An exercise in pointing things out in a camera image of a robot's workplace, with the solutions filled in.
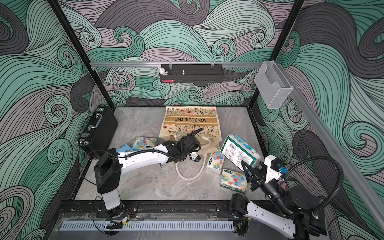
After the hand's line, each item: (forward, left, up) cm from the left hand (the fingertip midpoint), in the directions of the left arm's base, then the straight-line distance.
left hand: (183, 135), depth 83 cm
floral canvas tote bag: (+12, +4, -2) cm, 13 cm away
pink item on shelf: (+30, +10, +16) cm, 35 cm away
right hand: (-22, -25, +16) cm, 37 cm away
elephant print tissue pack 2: (-11, -19, -11) cm, 24 cm away
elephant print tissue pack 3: (-21, -27, -11) cm, 36 cm away
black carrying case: (+1, +49, 0) cm, 49 cm away
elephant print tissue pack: (+1, +26, -11) cm, 28 cm away
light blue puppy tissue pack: (0, +37, -14) cm, 40 cm away
